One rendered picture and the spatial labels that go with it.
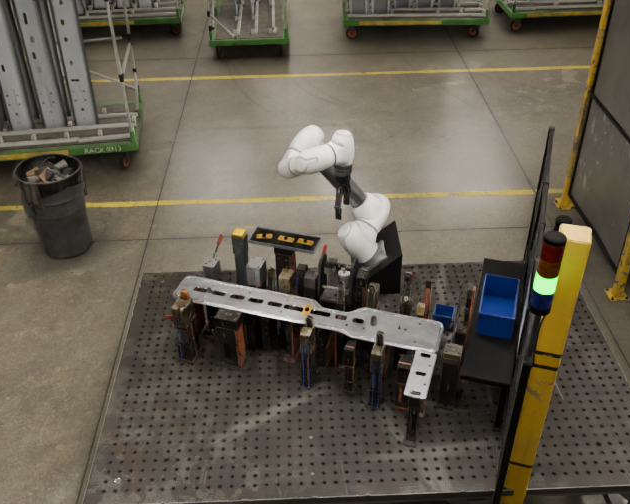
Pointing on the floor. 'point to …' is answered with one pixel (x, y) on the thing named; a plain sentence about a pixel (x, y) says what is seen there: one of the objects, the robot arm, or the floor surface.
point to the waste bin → (55, 202)
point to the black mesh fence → (524, 324)
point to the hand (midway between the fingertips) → (342, 209)
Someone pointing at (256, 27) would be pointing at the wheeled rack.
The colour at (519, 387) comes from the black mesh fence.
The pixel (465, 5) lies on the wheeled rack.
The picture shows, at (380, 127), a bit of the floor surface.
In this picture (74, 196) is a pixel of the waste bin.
